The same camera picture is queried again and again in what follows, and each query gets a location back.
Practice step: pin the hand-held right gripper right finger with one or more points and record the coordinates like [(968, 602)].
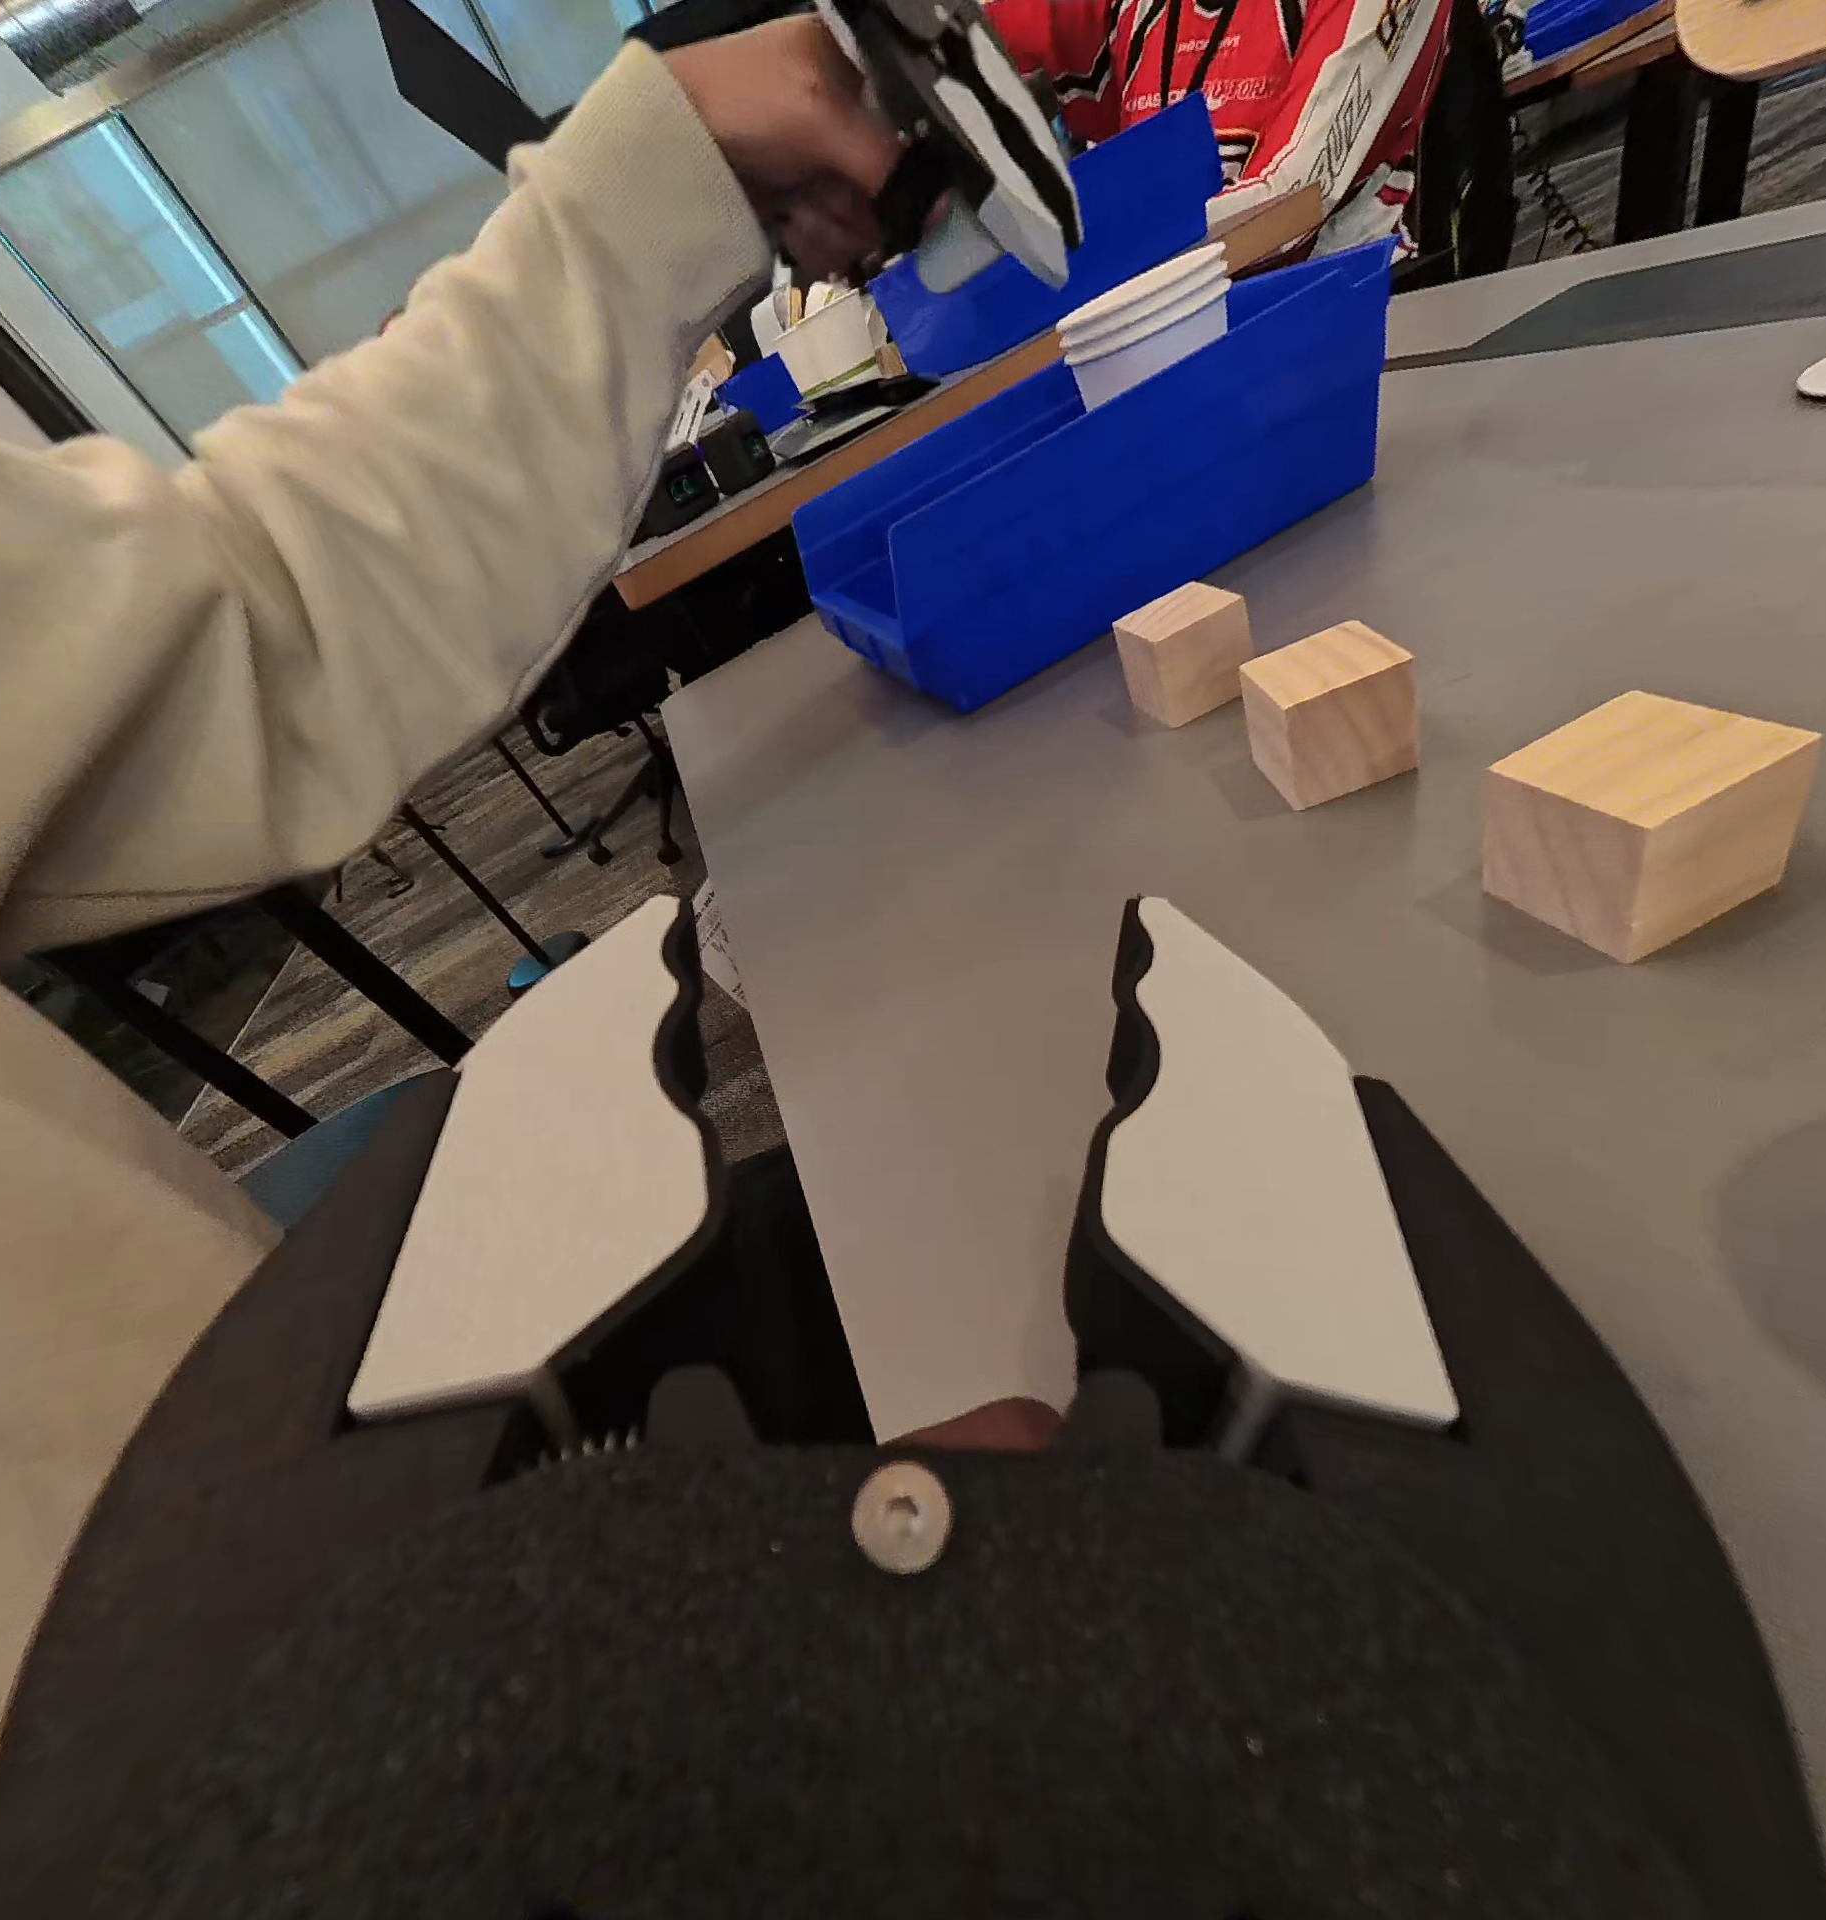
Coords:
[(1274, 1199)]

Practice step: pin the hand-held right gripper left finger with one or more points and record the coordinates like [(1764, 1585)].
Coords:
[(554, 1199)]

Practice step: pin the stack of white paper cups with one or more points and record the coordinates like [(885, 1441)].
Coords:
[(1138, 336)]

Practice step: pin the person's left forearm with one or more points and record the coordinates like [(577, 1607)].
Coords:
[(522, 451)]

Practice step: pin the wooden cube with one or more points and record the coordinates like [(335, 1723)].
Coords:
[(1327, 720), (1633, 825), (1183, 655)]

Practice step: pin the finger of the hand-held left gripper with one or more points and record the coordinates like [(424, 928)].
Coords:
[(957, 248), (1026, 167)]

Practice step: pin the person's cream sweater torso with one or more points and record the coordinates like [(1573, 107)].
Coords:
[(58, 1275)]

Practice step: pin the person's left hand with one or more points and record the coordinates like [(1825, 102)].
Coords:
[(778, 120)]

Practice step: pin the blue plastic bin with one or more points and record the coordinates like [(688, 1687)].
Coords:
[(1110, 195), (1077, 525)]

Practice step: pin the teal chair seat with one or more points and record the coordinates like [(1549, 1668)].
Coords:
[(341, 1155)]

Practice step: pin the black battery charger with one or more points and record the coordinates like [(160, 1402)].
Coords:
[(675, 494), (736, 454)]

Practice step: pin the white cup holding utensils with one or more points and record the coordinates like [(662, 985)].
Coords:
[(829, 347)]

